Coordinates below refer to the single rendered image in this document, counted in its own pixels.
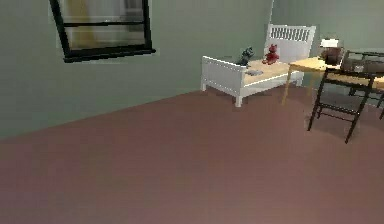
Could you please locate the white bed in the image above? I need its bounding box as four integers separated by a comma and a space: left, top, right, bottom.
200, 23, 317, 108

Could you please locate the grey teddy bear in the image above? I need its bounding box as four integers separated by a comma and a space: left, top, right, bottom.
236, 46, 256, 67

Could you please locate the red teddy bear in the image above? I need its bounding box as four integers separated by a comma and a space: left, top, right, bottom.
261, 43, 281, 66

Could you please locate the black framed window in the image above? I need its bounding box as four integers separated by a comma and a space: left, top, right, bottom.
48, 0, 157, 64

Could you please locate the yellow wooden table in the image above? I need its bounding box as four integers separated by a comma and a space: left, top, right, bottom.
280, 56, 384, 107

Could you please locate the black chair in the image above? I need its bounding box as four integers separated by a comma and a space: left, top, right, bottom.
306, 49, 384, 145

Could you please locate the brown box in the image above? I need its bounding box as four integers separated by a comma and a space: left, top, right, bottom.
341, 57, 384, 74

